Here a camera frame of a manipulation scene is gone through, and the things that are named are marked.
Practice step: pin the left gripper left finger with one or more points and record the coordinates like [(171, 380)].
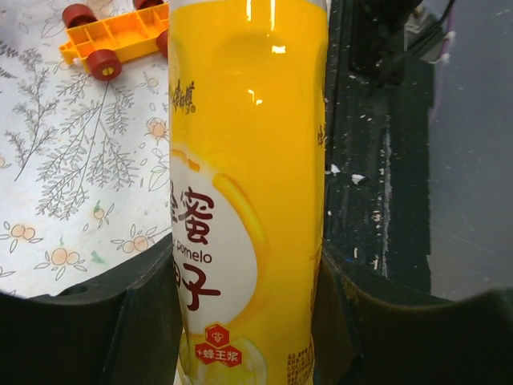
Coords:
[(121, 327)]

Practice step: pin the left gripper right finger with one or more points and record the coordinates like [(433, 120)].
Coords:
[(368, 329)]

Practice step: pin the yellow juice bottle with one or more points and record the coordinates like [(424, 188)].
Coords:
[(247, 168)]

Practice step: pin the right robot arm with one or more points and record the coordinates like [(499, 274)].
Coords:
[(384, 34)]

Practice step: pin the floral patterned table mat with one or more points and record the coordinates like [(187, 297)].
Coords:
[(84, 163)]

